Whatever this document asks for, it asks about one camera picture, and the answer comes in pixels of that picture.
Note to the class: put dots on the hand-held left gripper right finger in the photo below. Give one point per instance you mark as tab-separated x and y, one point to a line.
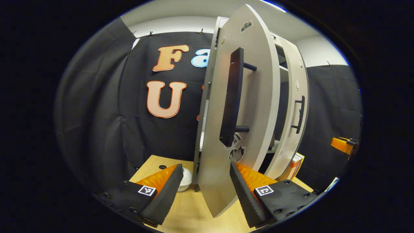
245	197

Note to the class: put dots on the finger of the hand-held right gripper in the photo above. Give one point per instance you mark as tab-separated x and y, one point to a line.
342	145

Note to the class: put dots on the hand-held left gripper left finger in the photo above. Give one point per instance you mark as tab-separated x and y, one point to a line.
168	197

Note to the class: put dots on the white shoe cabinet door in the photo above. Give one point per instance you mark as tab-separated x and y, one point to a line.
296	64
258	97

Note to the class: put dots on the white ball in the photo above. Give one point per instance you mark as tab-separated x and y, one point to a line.
186	179

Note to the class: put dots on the white orange book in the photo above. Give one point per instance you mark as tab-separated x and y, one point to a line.
296	165

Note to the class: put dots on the black backdrop cloth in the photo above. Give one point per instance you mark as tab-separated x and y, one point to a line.
97	113

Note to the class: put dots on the ceiling light panel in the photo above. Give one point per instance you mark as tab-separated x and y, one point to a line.
273	5

